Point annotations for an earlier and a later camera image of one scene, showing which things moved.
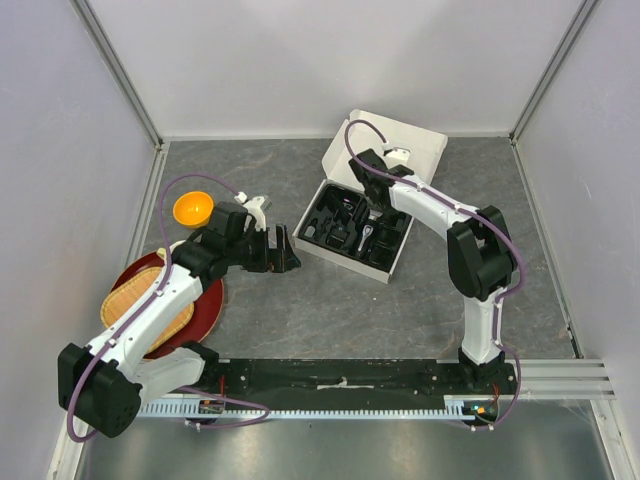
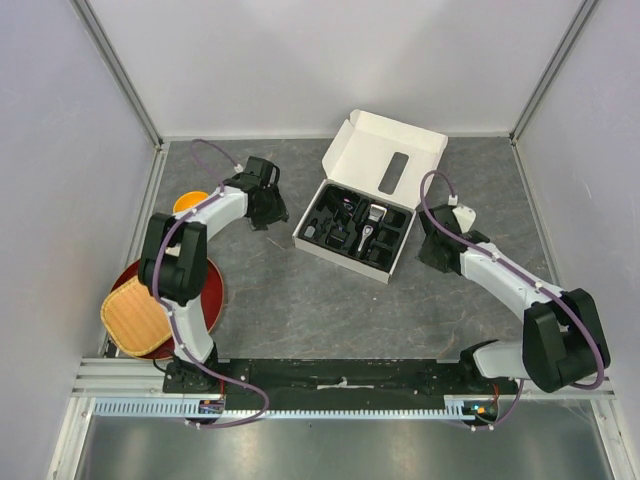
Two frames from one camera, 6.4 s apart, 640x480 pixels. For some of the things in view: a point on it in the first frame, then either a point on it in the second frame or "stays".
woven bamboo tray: (130, 294) stays
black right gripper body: (378, 206) to (427, 254)
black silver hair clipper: (368, 230) stays
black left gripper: (262, 265) to (278, 213)
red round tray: (206, 306) stays
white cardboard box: (425, 148) stays
